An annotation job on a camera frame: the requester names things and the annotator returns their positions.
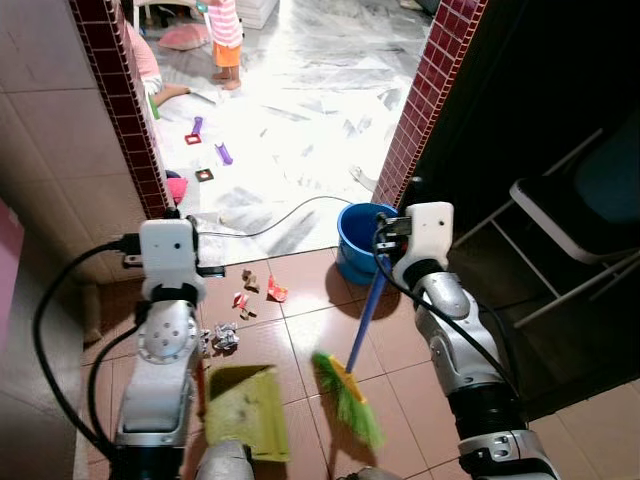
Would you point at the blue plastic bucket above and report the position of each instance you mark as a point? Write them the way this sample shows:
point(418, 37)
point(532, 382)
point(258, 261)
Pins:
point(355, 245)

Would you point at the grey robot leg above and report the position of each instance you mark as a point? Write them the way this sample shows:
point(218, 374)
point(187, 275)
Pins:
point(225, 462)
point(370, 474)

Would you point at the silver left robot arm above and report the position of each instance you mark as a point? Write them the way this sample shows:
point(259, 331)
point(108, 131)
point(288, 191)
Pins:
point(165, 345)

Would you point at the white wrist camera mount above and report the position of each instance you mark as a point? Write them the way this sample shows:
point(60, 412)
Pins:
point(430, 235)
point(168, 250)

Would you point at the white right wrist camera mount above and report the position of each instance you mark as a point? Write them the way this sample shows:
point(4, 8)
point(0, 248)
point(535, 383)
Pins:
point(430, 235)

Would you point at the grey robot left leg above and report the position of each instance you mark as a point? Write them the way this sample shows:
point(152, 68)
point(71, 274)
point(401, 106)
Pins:
point(225, 462)

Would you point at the pink plastic object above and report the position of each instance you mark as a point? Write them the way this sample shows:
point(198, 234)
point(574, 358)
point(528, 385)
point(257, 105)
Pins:
point(177, 190)

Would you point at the child in striped shirt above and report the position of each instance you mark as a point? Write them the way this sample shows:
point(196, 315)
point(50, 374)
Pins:
point(225, 25)

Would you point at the grey robot right leg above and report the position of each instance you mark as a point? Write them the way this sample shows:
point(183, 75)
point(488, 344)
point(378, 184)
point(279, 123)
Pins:
point(370, 474)

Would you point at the red and white scrap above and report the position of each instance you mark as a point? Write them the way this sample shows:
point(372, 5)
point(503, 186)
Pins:
point(241, 303)

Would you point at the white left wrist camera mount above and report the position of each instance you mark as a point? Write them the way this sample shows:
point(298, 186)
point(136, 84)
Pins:
point(168, 250)

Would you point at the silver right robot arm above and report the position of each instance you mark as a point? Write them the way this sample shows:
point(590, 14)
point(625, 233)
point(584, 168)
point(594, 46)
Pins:
point(450, 330)

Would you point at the orange wrapper scrap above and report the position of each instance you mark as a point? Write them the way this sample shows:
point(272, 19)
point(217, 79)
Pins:
point(277, 291)

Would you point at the dark square toy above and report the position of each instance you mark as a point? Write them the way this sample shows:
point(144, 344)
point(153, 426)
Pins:
point(204, 175)

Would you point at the black folding chair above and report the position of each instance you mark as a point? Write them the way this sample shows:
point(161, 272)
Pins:
point(560, 215)

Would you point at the pink cushion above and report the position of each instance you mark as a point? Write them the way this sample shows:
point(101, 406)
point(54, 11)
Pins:
point(184, 37)

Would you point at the child in pink shirt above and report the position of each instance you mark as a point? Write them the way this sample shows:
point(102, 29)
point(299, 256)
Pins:
point(143, 60)

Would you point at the red toy piece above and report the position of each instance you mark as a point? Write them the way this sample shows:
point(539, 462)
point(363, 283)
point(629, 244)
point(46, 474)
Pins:
point(192, 139)

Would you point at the purple toy piece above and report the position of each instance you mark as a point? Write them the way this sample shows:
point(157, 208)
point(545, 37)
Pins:
point(197, 126)
point(224, 154)

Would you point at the brown paper scrap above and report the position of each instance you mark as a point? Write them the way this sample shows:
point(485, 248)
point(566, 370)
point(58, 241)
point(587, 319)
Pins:
point(250, 281)

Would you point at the crumpled silver foil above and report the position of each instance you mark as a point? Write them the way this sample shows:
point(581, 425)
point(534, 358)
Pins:
point(226, 338)

